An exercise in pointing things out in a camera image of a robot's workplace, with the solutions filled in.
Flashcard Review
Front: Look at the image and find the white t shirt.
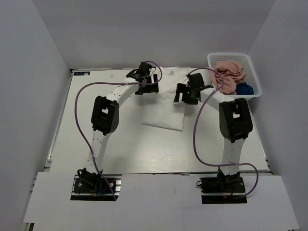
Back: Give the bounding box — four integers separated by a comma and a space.
141, 68, 189, 132

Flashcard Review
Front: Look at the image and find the pink t shirt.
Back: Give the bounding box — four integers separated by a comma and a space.
210, 60, 246, 95

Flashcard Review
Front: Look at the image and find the blue t shirt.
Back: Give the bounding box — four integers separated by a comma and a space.
235, 82, 254, 95

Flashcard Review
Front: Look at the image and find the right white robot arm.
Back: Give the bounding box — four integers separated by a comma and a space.
174, 73, 253, 185

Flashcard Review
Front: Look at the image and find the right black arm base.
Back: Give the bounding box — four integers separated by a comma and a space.
196, 177, 247, 205

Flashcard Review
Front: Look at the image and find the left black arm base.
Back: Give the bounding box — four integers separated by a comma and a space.
70, 168, 122, 202

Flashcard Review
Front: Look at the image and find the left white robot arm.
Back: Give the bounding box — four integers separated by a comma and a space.
74, 61, 162, 188

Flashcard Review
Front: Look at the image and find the white plastic basket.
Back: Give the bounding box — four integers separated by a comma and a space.
207, 53, 262, 100

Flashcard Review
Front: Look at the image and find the blue label sticker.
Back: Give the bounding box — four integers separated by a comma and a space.
74, 71, 90, 76

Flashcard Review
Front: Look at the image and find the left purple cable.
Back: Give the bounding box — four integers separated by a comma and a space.
75, 60, 119, 201

